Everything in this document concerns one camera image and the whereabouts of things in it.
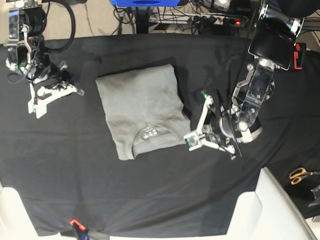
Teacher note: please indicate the black table cloth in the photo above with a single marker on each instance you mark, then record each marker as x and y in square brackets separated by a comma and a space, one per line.
[65, 165]

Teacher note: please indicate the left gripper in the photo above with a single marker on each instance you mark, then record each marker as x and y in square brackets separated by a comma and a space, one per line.
[223, 128]

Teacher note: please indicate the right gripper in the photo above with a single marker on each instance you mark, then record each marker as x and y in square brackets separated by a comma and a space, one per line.
[36, 68]

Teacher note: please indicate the black crumpled object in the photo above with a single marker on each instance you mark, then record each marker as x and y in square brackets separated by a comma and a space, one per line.
[316, 194]

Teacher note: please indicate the orange handled scissors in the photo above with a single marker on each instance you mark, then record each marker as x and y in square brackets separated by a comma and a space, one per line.
[300, 174]

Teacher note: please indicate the grey T-shirt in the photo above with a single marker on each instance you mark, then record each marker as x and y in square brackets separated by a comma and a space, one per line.
[143, 110]

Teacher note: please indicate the white base block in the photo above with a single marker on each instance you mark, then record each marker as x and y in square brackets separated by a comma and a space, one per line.
[15, 223]
[267, 213]

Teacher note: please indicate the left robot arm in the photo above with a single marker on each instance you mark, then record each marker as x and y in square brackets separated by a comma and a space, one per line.
[274, 45]

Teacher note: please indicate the white power strip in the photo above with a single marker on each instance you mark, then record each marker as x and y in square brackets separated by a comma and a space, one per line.
[188, 18]

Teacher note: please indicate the blue plastic mount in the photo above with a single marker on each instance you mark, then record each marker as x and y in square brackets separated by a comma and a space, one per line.
[145, 3]

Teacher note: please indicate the red blue front clamp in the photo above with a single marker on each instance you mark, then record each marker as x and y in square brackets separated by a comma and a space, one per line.
[80, 231]

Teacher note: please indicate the red black clamp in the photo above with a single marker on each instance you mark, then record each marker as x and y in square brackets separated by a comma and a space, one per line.
[299, 53]

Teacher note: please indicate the black table leg post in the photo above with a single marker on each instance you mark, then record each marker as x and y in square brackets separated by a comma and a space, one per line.
[142, 16]

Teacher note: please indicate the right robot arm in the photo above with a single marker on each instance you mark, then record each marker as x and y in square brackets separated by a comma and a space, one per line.
[27, 20]

